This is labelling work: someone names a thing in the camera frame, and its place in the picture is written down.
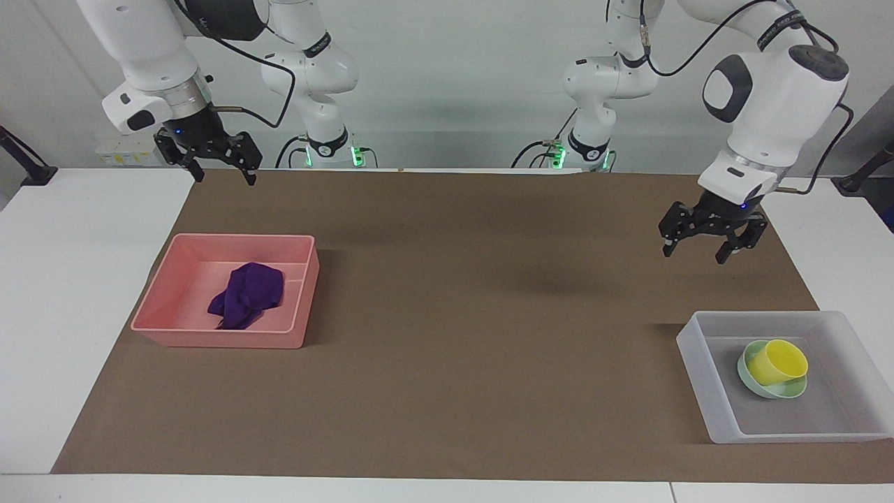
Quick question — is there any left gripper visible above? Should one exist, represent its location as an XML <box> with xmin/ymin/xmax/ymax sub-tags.
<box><xmin>659</xmin><ymin>191</ymin><xmax>769</xmax><ymax>265</ymax></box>

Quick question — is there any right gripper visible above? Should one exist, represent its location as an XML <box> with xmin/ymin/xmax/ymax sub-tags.
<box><xmin>154</xmin><ymin>105</ymin><xmax>263</xmax><ymax>187</ymax></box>

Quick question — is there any translucent white plastic box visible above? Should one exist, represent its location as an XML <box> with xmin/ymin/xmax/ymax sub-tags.
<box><xmin>675</xmin><ymin>310</ymin><xmax>894</xmax><ymax>445</ymax></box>

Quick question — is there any pink plastic box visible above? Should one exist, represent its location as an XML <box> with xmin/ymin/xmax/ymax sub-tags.
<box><xmin>131</xmin><ymin>233</ymin><xmax>321</xmax><ymax>349</ymax></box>

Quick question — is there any black stand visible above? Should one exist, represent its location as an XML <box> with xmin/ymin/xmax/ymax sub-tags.
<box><xmin>0</xmin><ymin>126</ymin><xmax>59</xmax><ymax>187</ymax></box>
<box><xmin>835</xmin><ymin>140</ymin><xmax>894</xmax><ymax>196</ymax></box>

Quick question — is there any purple cloth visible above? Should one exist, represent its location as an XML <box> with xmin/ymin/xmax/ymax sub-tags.
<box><xmin>207</xmin><ymin>262</ymin><xmax>286</xmax><ymax>331</ymax></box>

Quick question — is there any yellow cup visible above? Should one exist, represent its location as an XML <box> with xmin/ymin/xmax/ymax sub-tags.
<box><xmin>749</xmin><ymin>339</ymin><xmax>809</xmax><ymax>387</ymax></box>

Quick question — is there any black cable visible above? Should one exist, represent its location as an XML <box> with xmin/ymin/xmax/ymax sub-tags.
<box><xmin>639</xmin><ymin>0</ymin><xmax>777</xmax><ymax>78</ymax></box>
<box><xmin>552</xmin><ymin>106</ymin><xmax>580</xmax><ymax>145</ymax></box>
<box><xmin>175</xmin><ymin>0</ymin><xmax>297</xmax><ymax>130</ymax></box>
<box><xmin>777</xmin><ymin>103</ymin><xmax>856</xmax><ymax>196</ymax></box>
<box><xmin>274</xmin><ymin>136</ymin><xmax>309</xmax><ymax>169</ymax></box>
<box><xmin>511</xmin><ymin>140</ymin><xmax>564</xmax><ymax>170</ymax></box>

